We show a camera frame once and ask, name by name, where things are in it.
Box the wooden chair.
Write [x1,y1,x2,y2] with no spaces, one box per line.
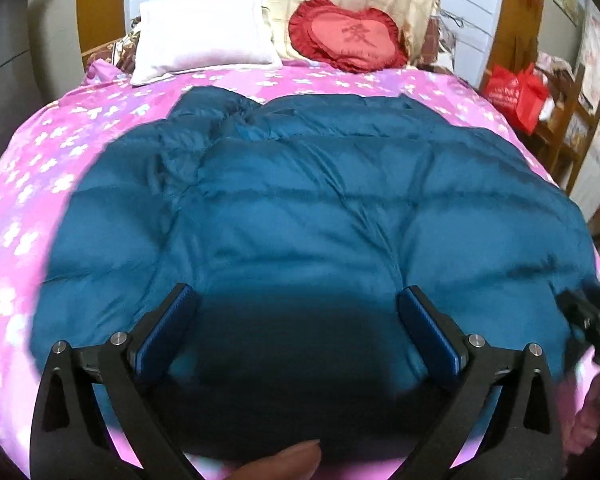
[531,62,600,196]

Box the pink floral bed sheet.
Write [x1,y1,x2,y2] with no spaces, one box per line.
[0,57,600,480]

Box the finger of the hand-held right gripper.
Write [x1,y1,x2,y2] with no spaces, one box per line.
[555,287,600,367]

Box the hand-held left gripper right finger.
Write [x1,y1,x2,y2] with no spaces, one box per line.
[397,285,564,480]

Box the white pillow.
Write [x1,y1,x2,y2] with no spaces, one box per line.
[129,0,284,86]

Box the person's left hand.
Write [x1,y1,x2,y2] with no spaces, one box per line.
[224,439,324,480]

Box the red heart-shaped pillow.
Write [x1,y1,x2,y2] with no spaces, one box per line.
[287,0,411,74]

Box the red shopping bag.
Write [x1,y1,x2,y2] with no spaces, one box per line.
[482,63,551,136]

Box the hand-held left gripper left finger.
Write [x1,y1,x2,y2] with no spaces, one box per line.
[30,282,201,480]

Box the blue puffer jacket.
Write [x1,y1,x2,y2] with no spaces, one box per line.
[30,85,600,467]

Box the wooden door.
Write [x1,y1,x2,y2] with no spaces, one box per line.
[480,0,547,92]

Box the grey cabinet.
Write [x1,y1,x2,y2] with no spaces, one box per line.
[0,0,87,128]

